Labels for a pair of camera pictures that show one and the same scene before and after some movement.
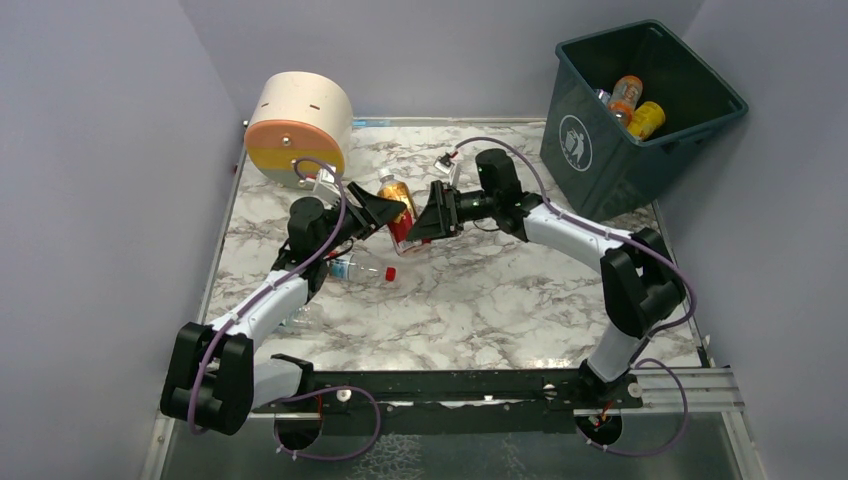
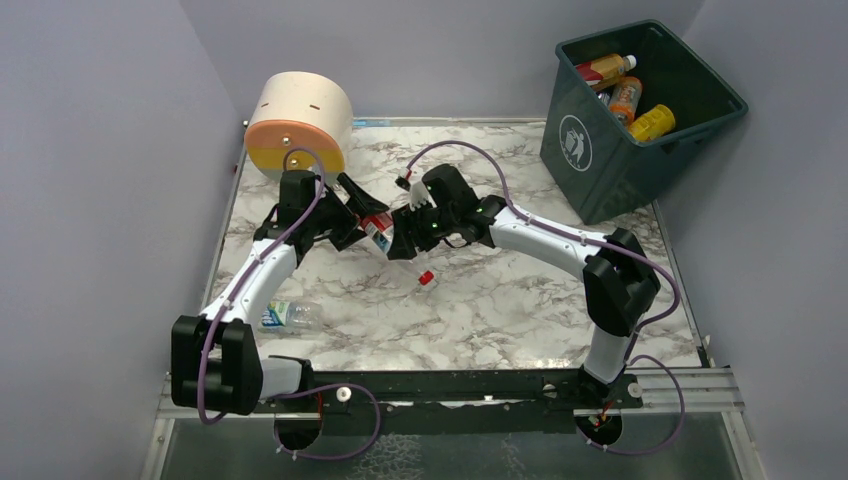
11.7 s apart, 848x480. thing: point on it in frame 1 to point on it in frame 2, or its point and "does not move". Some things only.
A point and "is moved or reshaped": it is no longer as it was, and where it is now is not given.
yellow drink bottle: (646, 120) is moved or reshaped
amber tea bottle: (399, 228) to (602, 72)
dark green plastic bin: (588, 162) does not move
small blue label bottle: (308, 317) does not move
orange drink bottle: (624, 98) does not move
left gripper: (354, 211) to (340, 216)
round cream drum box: (303, 122) does not move
